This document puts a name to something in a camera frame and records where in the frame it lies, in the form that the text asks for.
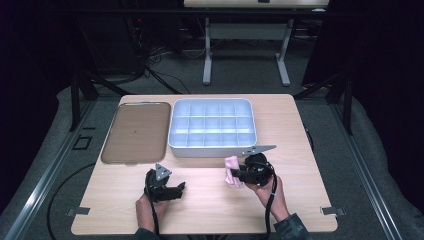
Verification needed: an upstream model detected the brown translucent lid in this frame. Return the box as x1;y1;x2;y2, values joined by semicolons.
100;101;172;165

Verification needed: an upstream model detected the bundle of floor cables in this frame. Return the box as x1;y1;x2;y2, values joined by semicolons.
126;16;193;96

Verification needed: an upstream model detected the aluminium floor rail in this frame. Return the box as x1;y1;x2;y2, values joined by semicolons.
329;99;404;240
2;99;98;240

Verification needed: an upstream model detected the black metal stand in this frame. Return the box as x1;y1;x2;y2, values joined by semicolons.
68;71;131;133
293;71;354;136

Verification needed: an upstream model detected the person's left hand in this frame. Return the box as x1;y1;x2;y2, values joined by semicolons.
135;192;172;234

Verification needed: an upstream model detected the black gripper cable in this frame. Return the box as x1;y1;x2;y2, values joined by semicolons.
264;161;278;239
148;196;161;236

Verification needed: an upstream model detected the person's right hand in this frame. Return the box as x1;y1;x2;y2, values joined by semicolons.
244;174;290;223

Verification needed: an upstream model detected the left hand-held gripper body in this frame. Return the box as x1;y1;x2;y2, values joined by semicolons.
144;163;173;203

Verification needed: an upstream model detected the black floor cable loop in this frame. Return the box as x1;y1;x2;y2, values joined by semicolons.
46;162;98;240

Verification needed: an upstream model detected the desk with white legs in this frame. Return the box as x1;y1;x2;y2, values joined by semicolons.
183;0;330;87

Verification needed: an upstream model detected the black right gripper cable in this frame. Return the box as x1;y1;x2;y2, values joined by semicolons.
264;161;278;239

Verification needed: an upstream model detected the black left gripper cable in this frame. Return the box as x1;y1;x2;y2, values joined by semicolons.
148;196;161;236

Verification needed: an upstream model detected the white compartment storage box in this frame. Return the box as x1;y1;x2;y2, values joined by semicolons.
167;97;258;159

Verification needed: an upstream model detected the grey metal table bracket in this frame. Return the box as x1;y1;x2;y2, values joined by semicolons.
319;205;347;218
65;206;92;218

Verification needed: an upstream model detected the black cable beside table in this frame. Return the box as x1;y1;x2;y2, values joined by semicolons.
302;124;315;151

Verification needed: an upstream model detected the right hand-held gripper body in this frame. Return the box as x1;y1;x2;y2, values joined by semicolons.
241;145;277;187

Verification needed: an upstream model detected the pink sock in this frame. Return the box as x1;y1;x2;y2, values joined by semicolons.
223;155;244;189

